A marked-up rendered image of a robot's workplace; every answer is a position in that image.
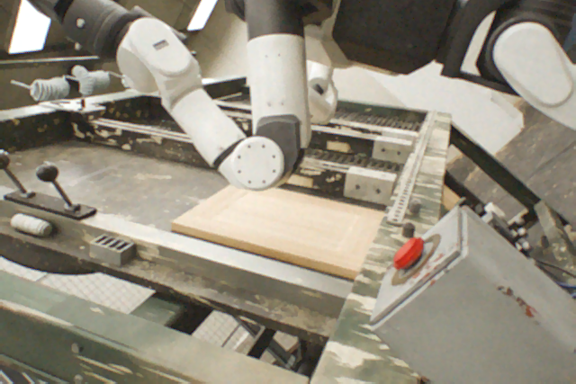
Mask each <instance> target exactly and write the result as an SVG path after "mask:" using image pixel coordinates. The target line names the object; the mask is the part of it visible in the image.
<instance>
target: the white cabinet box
mask: <svg viewBox="0 0 576 384"><path fill-rule="evenodd" d="M442 68H443V66H442V65H439V64H436V63H435V61H433V62H432V63H431V64H429V65H428V66H426V67H423V68H421V69H420V70H418V71H416V72H414V73H412V74H410V75H408V76H403V75H399V76H397V77H394V76H386V75H383V74H379V73H376V72H373V71H370V70H366V69H365V71H366V72H367V73H368V74H370V75H371V76H372V77H373V78H374V79H376V80H377V81H378V82H379V83H380V84H381V85H383V86H385V87H386V88H387V89H388V90H390V91H391V92H392V94H393V95H395V96H396V97H397V98H398V99H399V100H400V101H402V102H403V103H404V104H405V105H406V106H408V107H410V108H416V109H422V110H429V111H432V110H438V111H439V112H447V113H452V114H453V115H452V121H453V122H454V124H455V125H457V126H458V127H459V128H460V129H461V130H463V131H464V132H465V133H466V134H467V135H468V136H470V137H471V138H472V139H474V140H476V141H477V142H478V143H479V144H480V145H481V146H483V147H484V148H485V149H486V150H487V151H489V152H490V153H491V154H492V155H494V154H495V153H496V152H497V151H499V150H500V149H501V148H502V147H503V146H504V145H506V144H507V143H508V142H509V141H510V140H511V139H513V138H514V137H515V136H516V135H517V134H519V133H520V132H521V131H522V130H523V129H524V121H523V114H522V113H521V112H520V111H519V110H518V109H517V108H515V107H514V106H513V105H512V104H511V103H509V102H508V101H507V100H506V99H504V98H503V97H502V96H501V95H500V94H498V93H497V92H496V91H495V90H492V89H490V88H487V87H484V86H481V85H477V84H474V83H471V82H467V81H464V80H461V79H457V78H455V79H452V78H446V77H442V76H440V73H441V70H442Z"/></svg>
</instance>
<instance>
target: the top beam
mask: <svg viewBox="0 0 576 384"><path fill-rule="evenodd" d="M246 83H247V77H246V76H237V75H230V76H220V77H214V78H209V79H203V81H202V84H203V90H204V92H206V93H207V94H208V95H209V96H210V97H211V99H212V100H216V99H220V98H223V97H227V96H230V95H233V94H240V87H241V86H242V85H245V84H246ZM85 104H91V105H96V104H100V106H101V107H105V110H101V111H100V119H104V120H108V121H118V122H122V123H124V122H127V121H134V120H137V119H141V118H145V117H148V116H151V95H147V94H137V93H132V92H126V91H125V92H120V93H114V94H104V95H98V96H92V97H86V99H85ZM70 119H71V118H70V112H69V111H65V110H61V109H55V108H50V107H45V106H41V105H37V106H31V107H25V108H20V109H14V110H8V111H3V112H0V150H3V151H5V152H8V151H12V150H15V149H18V148H22V147H28V146H32V145H36V144H40V143H43V142H47V141H51V140H54V139H58V138H68V137H71V135H70Z"/></svg>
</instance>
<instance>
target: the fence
mask: <svg viewBox="0 0 576 384"><path fill-rule="evenodd" d="M9 192H14V190H11V189H8V188H4V187H1V186H0V216H3V217H6V218H9V219H13V217H14V216H15V215H17V214H23V215H25V216H28V217H32V218H35V219H40V220H43V221H47V222H48V223H50V224H51V226H52V232H55V233H59V234H61V235H64V236H68V237H73V238H75V239H78V240H81V241H84V242H87V243H89V242H90V243H91V242H92V241H94V240H96V239H97V238H99V237H101V236H103V235H107V236H111V237H117V238H119V239H123V240H126V241H130V242H132V243H134V251H135V256H137V257H139V258H143V259H146V260H149V261H152V262H155V263H161V264H163V265H166V266H169V267H173V268H176V269H178V270H182V271H184V272H189V273H192V274H195V275H199V276H202V277H204V278H208V279H211V280H214V281H219V282H222V283H225V284H228V285H231V286H233V287H237V288H240V289H242V290H248V291H251V292H255V293H257V294H260V295H263V296H267V297H269V298H272V299H278V300H281V301H283V302H289V303H292V304H295V305H298V306H301V307H305V308H309V309H313V310H316V311H319V312H322V313H325V314H328V315H331V316H334V317H338V316H339V314H340V312H341V309H342V308H343V306H344V304H345V302H346V300H347V296H348V294H349V292H350V290H351V288H352V286H353V284H354V283H353V282H350V281H344V280H340V279H337V278H334V277H331V276H327V275H325V274H321V273H317V272H312V271H309V270H305V269H302V268H299V267H295V266H291V265H289V264H285V263H280V262H277V261H273V260H270V259H266V258H263V257H260V256H256V255H251V254H247V253H243V252H240V251H237V250H231V249H228V248H224V247H221V246H216V245H212V244H208V243H205V242H202V241H198V240H195V239H191V238H188V237H182V236H179V235H177V234H173V233H169V232H166V231H163V230H159V229H156V228H150V227H147V226H143V225H140V224H137V223H133V222H129V221H128V220H124V219H118V218H115V217H112V216H108V215H104V214H102V213H98V212H96V213H95V214H93V215H91V216H89V217H87V218H85V219H82V220H79V221H77V220H74V219H69V218H66V217H62V216H60V215H56V214H53V213H49V212H47V211H43V210H37V209H34V208H31V207H28V206H24V205H22V204H18V203H16V202H12V201H7V200H5V199H4V195H5V194H7V193H9Z"/></svg>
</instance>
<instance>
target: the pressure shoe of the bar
mask: <svg viewBox="0 0 576 384"><path fill-rule="evenodd" d="M313 182H314V179H312V178H308V177H303V176H299V175H294V174H292V176H291V177H290V178H289V179H288V180H287V181H286V183H290V184H295V185H299V186H303V187H308V188H313Z"/></svg>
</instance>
